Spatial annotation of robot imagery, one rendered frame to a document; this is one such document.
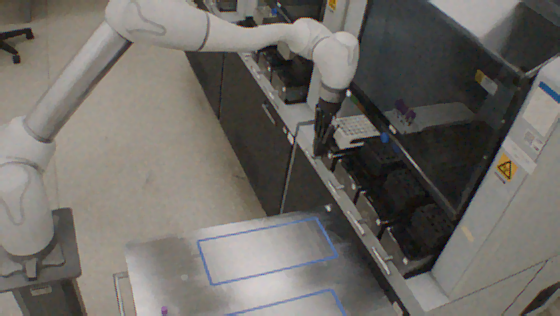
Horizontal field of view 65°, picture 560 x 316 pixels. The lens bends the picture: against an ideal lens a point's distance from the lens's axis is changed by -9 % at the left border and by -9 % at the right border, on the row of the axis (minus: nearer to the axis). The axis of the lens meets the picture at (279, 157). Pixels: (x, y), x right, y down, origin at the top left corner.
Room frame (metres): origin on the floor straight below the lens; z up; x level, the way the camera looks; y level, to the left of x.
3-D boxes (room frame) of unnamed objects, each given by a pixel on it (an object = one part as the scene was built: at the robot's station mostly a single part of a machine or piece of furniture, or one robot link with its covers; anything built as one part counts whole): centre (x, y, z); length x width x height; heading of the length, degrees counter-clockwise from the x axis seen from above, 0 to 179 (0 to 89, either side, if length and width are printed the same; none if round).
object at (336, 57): (1.29, -0.12, 1.14); 0.13 x 0.11 x 0.16; 34
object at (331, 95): (1.28, -0.13, 1.03); 0.09 x 0.09 x 0.06
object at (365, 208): (1.18, -0.57, 0.78); 0.73 x 0.14 x 0.09; 120
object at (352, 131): (1.38, -0.30, 0.83); 0.30 x 0.10 x 0.06; 120
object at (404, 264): (1.05, -0.65, 0.78); 0.73 x 0.14 x 0.09; 120
